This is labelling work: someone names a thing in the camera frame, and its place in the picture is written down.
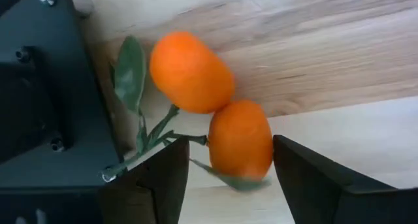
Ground tangerine sprig with leaves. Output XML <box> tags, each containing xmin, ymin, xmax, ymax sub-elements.
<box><xmin>99</xmin><ymin>30</ymin><xmax>274</xmax><ymax>193</ymax></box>

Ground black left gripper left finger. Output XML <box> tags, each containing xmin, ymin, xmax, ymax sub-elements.
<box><xmin>97</xmin><ymin>136</ymin><xmax>191</xmax><ymax>224</ymax></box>

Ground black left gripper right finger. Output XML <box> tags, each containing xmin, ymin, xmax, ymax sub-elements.
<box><xmin>272</xmin><ymin>134</ymin><xmax>398</xmax><ymax>224</ymax></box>

